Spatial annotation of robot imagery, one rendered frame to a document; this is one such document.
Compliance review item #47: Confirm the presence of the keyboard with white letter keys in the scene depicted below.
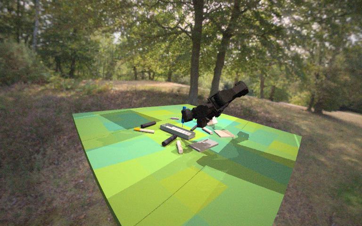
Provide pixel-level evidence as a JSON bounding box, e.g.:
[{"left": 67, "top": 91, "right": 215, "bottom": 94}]
[{"left": 160, "top": 123, "right": 196, "bottom": 140}]

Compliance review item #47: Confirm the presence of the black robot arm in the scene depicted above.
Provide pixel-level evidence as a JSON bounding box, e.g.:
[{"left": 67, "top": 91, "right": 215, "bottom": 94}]
[{"left": 194, "top": 81, "right": 249, "bottom": 128}]

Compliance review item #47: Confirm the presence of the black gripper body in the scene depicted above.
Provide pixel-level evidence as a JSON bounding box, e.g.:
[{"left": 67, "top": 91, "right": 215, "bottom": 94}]
[{"left": 181, "top": 107, "right": 197, "bottom": 122}]

